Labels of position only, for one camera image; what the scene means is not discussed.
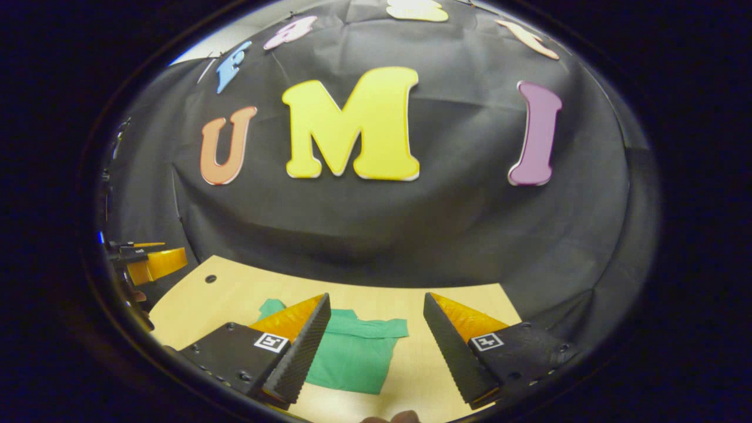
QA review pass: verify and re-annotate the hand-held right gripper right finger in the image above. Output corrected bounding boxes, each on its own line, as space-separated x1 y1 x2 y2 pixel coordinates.
422 291 581 411

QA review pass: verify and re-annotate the green T-shirt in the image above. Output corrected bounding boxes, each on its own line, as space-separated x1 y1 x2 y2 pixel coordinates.
258 298 409 395

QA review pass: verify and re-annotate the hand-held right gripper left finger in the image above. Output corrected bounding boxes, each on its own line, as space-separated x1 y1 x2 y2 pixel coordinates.
176 293 332 411

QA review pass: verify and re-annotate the black backdrop cloth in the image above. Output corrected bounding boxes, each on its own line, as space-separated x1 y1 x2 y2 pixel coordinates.
97 0 659 347

